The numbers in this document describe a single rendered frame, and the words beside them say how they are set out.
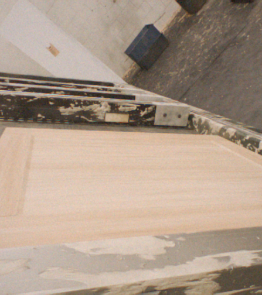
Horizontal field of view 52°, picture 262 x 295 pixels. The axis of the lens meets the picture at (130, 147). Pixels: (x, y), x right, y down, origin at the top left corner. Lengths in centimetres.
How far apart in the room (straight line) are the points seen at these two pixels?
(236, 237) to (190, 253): 6
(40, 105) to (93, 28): 479
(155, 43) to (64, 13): 183
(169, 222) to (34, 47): 400
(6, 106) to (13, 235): 60
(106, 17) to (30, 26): 185
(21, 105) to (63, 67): 340
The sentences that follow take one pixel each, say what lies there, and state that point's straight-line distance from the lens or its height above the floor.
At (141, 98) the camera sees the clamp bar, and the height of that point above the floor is 100.
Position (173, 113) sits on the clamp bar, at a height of 96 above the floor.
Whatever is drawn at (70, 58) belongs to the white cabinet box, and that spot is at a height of 112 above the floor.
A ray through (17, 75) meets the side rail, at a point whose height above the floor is 146.
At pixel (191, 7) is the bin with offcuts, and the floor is 10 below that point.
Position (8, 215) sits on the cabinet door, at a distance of 32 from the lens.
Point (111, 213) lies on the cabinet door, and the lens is 32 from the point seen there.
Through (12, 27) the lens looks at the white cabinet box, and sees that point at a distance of 425.
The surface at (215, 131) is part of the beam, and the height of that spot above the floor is 89.
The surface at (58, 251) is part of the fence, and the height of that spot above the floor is 129.
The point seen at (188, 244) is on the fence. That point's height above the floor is 120.
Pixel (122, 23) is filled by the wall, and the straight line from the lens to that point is 565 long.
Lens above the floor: 138
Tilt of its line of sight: 24 degrees down
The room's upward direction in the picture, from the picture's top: 54 degrees counter-clockwise
